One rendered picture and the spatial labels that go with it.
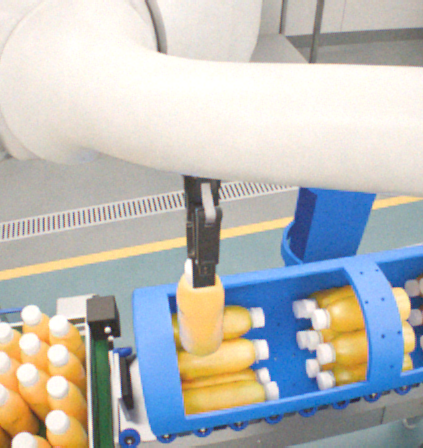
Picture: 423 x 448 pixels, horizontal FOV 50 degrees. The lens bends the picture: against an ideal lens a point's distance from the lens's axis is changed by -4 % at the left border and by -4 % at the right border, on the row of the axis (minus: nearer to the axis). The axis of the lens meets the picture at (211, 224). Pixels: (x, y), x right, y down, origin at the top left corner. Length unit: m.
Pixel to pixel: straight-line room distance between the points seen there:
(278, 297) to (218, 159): 0.88
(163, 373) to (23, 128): 0.59
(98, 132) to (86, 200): 2.67
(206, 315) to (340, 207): 0.89
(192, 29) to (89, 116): 0.14
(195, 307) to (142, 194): 2.25
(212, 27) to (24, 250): 2.44
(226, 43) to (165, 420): 0.64
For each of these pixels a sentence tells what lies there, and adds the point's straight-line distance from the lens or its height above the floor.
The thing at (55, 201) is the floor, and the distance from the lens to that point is 2.95.
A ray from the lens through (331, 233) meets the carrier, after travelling 1.55.
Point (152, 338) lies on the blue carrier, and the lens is 0.80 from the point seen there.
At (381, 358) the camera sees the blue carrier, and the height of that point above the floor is 1.17.
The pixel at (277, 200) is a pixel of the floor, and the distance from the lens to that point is 2.83.
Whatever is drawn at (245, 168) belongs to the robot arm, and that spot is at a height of 1.79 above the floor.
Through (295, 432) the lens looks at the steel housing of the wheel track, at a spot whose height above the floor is 0.88.
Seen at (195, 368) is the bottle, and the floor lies 1.08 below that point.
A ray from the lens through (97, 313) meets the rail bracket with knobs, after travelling 1.12.
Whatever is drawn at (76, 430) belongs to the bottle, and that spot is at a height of 1.05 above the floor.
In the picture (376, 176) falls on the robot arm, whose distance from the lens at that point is 0.20.
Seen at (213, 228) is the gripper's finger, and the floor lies 1.56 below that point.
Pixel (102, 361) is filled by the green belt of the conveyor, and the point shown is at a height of 0.89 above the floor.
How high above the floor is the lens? 1.92
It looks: 46 degrees down
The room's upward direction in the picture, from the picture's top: straight up
